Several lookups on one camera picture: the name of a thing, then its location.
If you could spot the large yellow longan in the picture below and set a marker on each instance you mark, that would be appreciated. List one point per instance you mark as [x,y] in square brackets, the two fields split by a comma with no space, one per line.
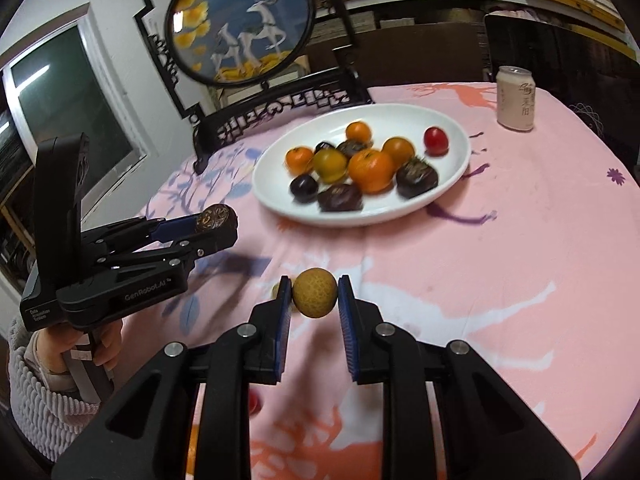
[313,292]

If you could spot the pink floral tablecloth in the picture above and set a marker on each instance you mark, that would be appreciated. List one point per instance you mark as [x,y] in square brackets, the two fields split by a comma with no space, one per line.
[500,285]

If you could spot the dark window white frame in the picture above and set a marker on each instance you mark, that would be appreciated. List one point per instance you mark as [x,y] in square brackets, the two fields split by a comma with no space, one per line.
[65,95]

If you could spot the dark purple plum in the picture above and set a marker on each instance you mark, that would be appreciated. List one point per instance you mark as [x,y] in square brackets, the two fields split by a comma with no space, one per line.
[304,187]

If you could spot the red tomato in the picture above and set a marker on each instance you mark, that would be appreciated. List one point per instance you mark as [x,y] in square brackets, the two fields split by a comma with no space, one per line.
[435,140]

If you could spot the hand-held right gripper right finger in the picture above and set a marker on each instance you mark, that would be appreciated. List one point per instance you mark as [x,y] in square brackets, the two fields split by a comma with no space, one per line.
[347,330]

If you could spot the person's left hand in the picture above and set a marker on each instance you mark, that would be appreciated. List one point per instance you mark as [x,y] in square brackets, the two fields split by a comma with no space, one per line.
[47,355]

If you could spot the white oval plate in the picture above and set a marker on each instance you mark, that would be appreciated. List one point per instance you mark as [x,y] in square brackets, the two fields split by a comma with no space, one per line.
[395,122]

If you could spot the small dark purple mangosteen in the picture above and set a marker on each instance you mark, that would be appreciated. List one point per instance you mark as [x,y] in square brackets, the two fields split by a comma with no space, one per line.
[325,147]

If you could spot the dark brown furniture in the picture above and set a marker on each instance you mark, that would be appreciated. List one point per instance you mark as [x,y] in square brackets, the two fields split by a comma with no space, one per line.
[400,52]

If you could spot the large orange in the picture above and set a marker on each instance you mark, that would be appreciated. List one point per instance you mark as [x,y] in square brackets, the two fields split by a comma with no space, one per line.
[371,171]

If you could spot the yellow orange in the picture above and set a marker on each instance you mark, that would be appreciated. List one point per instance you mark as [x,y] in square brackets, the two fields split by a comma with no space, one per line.
[330,165]

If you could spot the small yellow longan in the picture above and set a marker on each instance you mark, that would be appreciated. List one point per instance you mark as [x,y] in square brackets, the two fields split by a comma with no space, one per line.
[275,290]

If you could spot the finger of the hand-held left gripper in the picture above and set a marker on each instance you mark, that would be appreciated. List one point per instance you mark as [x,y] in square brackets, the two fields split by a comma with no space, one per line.
[215,244]
[177,225]

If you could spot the beige drink can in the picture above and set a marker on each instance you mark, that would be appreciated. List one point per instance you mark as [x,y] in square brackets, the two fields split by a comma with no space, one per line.
[516,100]

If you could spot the round deer screen black frame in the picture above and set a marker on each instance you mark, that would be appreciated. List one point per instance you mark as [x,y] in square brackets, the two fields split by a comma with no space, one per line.
[240,25]

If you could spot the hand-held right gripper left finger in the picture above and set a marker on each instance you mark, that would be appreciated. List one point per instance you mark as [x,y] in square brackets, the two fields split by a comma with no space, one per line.
[284,330]

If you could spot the person's left forearm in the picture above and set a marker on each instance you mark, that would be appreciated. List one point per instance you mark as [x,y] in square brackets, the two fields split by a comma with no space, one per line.
[35,410]

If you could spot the dark brown mangosteen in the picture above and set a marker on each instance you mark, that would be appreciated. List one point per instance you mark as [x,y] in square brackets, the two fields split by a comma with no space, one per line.
[416,178]
[340,197]
[352,148]
[216,217]

